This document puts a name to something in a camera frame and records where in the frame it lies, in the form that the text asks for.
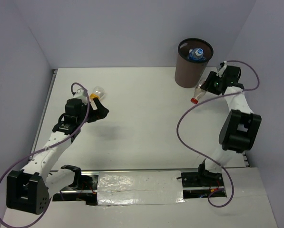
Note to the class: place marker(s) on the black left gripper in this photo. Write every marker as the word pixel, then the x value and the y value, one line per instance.
pixel 100 112

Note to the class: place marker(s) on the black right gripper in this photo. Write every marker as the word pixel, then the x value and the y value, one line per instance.
pixel 209 84

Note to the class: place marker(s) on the red cap small bottle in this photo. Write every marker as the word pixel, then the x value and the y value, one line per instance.
pixel 200 91

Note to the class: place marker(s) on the orange cap clear bottle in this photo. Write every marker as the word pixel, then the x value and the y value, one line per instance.
pixel 98 92

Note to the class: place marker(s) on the blue label bottle horizontal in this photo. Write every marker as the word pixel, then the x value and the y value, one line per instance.
pixel 196 54

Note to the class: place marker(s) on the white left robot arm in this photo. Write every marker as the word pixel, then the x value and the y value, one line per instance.
pixel 31 188

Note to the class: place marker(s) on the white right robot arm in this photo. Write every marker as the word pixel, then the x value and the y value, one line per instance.
pixel 240 128

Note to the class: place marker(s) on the brown waste bin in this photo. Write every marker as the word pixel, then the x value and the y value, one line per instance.
pixel 188 72

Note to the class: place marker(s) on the silver foil sheet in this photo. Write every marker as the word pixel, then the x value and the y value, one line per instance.
pixel 139 188

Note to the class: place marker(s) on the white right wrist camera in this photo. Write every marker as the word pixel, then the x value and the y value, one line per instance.
pixel 221 69

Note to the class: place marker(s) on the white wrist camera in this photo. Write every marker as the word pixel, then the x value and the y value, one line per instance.
pixel 80 94
pixel 221 69

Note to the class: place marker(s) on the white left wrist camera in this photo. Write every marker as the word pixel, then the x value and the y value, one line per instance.
pixel 80 94

